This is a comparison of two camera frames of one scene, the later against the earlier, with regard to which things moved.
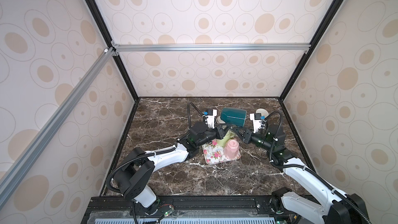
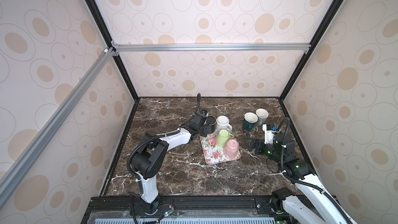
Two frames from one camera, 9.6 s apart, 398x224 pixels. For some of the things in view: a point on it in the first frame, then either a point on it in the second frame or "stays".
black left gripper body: x=210 y=134 -> x=203 y=130
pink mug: x=230 y=150 stays
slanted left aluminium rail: x=48 y=128 stays
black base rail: x=116 y=210 stays
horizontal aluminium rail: x=258 y=47 stays
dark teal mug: x=233 y=116 -> x=250 y=120
